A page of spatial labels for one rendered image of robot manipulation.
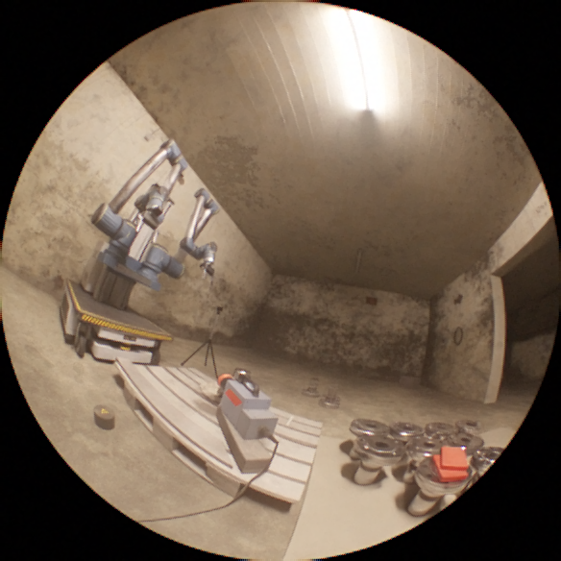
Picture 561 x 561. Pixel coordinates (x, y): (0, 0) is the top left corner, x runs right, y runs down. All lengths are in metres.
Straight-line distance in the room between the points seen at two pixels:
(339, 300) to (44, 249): 7.05
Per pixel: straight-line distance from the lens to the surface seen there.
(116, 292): 2.17
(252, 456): 0.71
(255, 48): 2.45
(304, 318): 6.08
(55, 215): 2.88
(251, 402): 0.79
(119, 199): 1.69
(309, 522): 0.85
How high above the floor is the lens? 0.68
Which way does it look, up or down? 18 degrees up
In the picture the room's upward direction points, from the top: 17 degrees clockwise
